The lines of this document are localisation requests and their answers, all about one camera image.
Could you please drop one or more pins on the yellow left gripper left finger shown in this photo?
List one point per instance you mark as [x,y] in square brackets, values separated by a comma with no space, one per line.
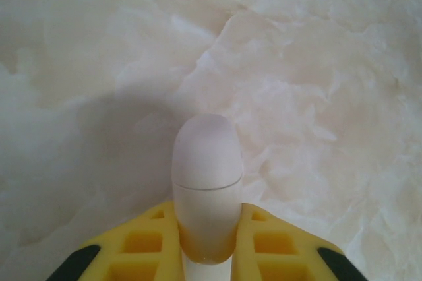
[141,244]

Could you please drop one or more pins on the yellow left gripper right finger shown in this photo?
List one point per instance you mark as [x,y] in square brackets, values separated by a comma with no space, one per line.
[273,244]

